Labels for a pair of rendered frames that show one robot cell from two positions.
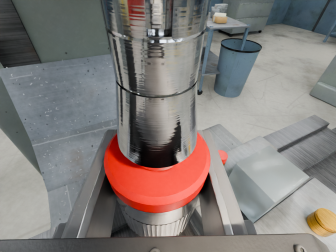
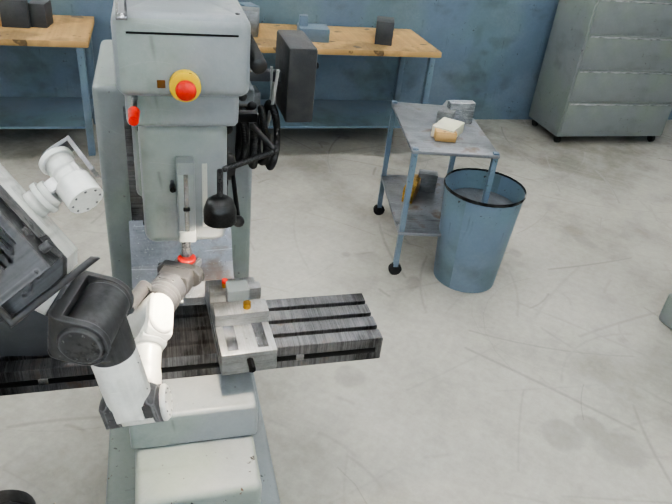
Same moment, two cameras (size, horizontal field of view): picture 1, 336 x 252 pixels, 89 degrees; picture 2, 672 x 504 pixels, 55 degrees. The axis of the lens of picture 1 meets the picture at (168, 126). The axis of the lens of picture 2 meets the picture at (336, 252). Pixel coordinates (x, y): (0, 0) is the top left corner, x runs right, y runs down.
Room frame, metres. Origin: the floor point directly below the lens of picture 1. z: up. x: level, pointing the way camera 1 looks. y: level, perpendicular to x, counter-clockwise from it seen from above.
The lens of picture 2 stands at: (-1.29, -0.65, 2.17)
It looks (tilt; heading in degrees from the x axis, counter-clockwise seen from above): 32 degrees down; 11
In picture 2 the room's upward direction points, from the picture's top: 6 degrees clockwise
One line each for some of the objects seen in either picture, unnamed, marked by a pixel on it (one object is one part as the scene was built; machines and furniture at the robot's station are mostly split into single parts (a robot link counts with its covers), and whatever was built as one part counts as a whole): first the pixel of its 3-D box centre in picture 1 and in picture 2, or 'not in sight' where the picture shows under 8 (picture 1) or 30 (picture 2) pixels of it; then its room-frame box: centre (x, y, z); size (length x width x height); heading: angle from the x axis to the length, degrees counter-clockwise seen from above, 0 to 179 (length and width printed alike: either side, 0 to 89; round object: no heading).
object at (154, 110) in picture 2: not in sight; (180, 81); (0.08, 0.02, 1.68); 0.34 x 0.24 x 0.10; 28
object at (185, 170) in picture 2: not in sight; (186, 200); (-0.05, -0.05, 1.44); 0.04 x 0.04 x 0.21; 28
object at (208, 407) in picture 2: not in sight; (189, 365); (0.05, 0.00, 0.83); 0.50 x 0.35 x 0.12; 28
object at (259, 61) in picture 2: not in sight; (243, 37); (0.15, -0.11, 1.79); 0.45 x 0.04 x 0.04; 28
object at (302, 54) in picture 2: not in sight; (296, 75); (0.47, -0.15, 1.62); 0.20 x 0.09 x 0.21; 28
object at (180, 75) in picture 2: not in sight; (185, 85); (-0.16, -0.10, 1.76); 0.06 x 0.02 x 0.06; 118
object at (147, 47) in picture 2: not in sight; (178, 27); (0.06, 0.01, 1.81); 0.47 x 0.26 x 0.16; 28
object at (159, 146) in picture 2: not in sight; (183, 169); (0.05, 0.01, 1.47); 0.21 x 0.19 x 0.32; 118
